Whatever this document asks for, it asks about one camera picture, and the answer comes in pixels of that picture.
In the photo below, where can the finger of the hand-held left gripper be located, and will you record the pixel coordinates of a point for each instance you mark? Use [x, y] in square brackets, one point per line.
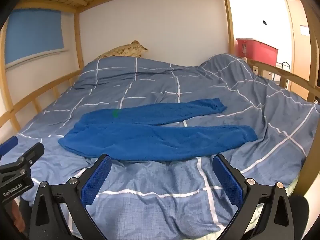
[35, 152]
[8, 145]

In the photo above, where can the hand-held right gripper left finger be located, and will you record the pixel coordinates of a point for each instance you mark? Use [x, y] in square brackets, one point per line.
[97, 180]

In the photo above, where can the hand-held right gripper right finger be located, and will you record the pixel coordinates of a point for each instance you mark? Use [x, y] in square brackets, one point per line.
[228, 182]

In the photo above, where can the blue fleece pants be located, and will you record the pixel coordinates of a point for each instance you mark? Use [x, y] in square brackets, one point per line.
[150, 140]

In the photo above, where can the person's left hand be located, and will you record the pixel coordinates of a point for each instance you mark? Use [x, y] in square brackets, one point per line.
[18, 216]

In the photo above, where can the blue checked duvet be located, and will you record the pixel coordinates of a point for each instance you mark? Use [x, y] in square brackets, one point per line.
[175, 85]

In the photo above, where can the blue window blind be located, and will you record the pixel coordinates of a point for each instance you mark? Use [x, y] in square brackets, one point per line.
[32, 35]

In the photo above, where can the black metal rack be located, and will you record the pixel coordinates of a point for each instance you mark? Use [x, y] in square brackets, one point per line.
[285, 67]

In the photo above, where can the beige patterned pillow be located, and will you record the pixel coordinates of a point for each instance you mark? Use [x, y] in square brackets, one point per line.
[120, 51]

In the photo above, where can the red storage box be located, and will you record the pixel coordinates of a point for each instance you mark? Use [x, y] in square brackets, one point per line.
[257, 51]

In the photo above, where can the beige door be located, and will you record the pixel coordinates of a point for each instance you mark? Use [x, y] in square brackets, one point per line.
[297, 52]

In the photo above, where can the paper sheet on door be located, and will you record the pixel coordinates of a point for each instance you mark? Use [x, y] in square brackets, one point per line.
[304, 31]

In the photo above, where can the wooden bunk bed frame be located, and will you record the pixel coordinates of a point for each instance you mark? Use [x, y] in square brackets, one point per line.
[77, 35]

